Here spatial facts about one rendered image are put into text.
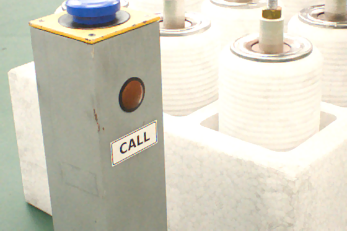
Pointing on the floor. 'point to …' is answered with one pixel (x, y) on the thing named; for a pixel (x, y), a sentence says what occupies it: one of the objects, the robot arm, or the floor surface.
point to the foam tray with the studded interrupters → (217, 170)
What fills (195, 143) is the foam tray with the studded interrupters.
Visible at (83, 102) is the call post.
